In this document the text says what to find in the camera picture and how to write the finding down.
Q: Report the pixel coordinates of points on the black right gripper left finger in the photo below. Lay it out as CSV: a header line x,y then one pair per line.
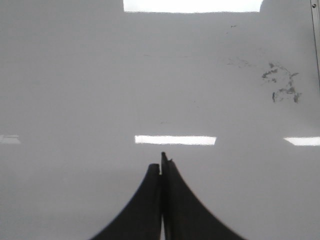
x,y
141,218

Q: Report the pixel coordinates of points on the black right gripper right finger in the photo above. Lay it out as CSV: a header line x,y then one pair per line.
x,y
184,216

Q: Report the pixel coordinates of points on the white whiteboard with aluminium frame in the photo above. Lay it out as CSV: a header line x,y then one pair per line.
x,y
90,95

